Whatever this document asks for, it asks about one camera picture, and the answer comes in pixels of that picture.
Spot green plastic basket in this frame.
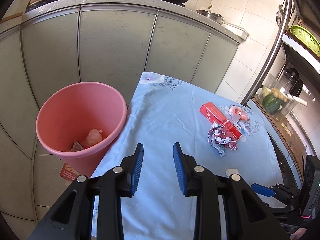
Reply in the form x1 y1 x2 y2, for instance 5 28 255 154
290 25 320 57

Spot clear plastic measuring jug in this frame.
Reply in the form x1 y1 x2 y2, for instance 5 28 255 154
258 74 308 121

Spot red medicine box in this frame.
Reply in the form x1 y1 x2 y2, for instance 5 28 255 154
200 102 242 140

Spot metal shelf pole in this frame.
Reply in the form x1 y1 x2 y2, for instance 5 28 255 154
241 0 292 105

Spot silver scouring cloth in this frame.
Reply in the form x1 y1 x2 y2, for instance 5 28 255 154
71 140 84 152

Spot kitchen counter cabinets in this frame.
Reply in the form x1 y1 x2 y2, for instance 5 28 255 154
0 0 250 225

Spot red white wrapper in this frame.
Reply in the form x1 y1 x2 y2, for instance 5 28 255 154
207 122 238 157

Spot flattened cardboard sheet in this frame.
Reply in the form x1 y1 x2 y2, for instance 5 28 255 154
247 98 306 183

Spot steel pot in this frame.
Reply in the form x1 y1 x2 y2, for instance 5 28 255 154
196 5 224 25

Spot ginger root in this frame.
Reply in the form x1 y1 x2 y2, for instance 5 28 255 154
271 88 287 102

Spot pink plastic trash bucket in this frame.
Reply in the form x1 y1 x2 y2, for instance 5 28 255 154
36 82 127 177

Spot green bell pepper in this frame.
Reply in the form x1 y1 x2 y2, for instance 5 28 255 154
263 94 281 115

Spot light blue floral tablecloth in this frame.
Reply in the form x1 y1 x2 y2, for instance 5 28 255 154
93 72 283 239

